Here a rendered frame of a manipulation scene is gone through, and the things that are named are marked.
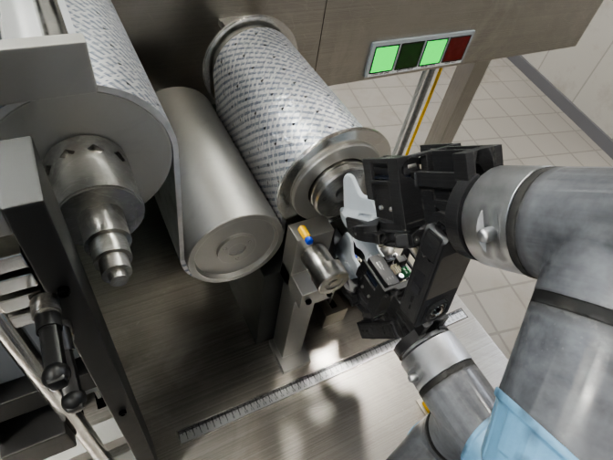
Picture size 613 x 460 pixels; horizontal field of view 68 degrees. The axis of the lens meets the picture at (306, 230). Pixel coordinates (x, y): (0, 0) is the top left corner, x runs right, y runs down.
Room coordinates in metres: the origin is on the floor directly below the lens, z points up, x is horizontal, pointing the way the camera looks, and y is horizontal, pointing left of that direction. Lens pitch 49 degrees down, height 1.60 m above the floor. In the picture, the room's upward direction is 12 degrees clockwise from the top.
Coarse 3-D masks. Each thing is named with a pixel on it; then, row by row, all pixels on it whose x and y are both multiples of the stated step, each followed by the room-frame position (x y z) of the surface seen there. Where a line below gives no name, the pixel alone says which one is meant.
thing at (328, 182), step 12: (336, 168) 0.38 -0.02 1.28; (348, 168) 0.38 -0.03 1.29; (360, 168) 0.38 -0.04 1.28; (324, 180) 0.36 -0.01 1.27; (336, 180) 0.37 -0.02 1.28; (360, 180) 0.39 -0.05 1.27; (312, 192) 0.36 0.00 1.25; (324, 192) 0.36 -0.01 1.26; (336, 192) 0.37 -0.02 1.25; (324, 204) 0.36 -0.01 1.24; (336, 204) 0.37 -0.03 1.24
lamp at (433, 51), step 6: (432, 42) 0.89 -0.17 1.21; (438, 42) 0.90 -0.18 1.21; (444, 42) 0.91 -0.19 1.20; (426, 48) 0.89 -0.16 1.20; (432, 48) 0.90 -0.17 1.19; (438, 48) 0.90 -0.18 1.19; (426, 54) 0.89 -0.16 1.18; (432, 54) 0.90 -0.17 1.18; (438, 54) 0.91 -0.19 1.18; (426, 60) 0.89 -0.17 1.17; (432, 60) 0.90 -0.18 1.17; (438, 60) 0.91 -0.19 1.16
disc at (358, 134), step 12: (336, 132) 0.39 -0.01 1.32; (348, 132) 0.39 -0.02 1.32; (360, 132) 0.40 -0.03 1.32; (372, 132) 0.41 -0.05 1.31; (312, 144) 0.37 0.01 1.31; (324, 144) 0.38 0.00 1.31; (336, 144) 0.38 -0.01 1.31; (372, 144) 0.41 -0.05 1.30; (384, 144) 0.42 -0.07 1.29; (300, 156) 0.36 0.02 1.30; (312, 156) 0.37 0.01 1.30; (288, 168) 0.36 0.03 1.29; (300, 168) 0.36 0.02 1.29; (288, 180) 0.35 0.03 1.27; (288, 192) 0.36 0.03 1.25; (288, 204) 0.36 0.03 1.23; (288, 216) 0.36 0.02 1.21; (300, 216) 0.37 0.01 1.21; (336, 216) 0.40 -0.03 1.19
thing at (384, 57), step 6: (378, 48) 0.82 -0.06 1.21; (384, 48) 0.83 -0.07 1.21; (390, 48) 0.83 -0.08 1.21; (396, 48) 0.84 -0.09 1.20; (378, 54) 0.82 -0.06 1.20; (384, 54) 0.83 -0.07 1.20; (390, 54) 0.84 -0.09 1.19; (378, 60) 0.82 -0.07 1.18; (384, 60) 0.83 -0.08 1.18; (390, 60) 0.84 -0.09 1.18; (372, 66) 0.82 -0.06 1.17; (378, 66) 0.82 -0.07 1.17; (384, 66) 0.83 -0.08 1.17; (390, 66) 0.84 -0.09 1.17; (372, 72) 0.82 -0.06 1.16
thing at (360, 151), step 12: (348, 144) 0.39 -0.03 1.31; (360, 144) 0.40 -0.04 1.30; (324, 156) 0.37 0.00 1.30; (336, 156) 0.38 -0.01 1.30; (348, 156) 0.39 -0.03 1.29; (360, 156) 0.40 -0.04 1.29; (372, 156) 0.41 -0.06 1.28; (312, 168) 0.36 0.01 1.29; (324, 168) 0.37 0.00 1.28; (300, 180) 0.36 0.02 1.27; (312, 180) 0.37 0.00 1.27; (300, 192) 0.36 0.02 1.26; (300, 204) 0.36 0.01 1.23; (312, 204) 0.37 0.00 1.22; (312, 216) 0.37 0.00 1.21
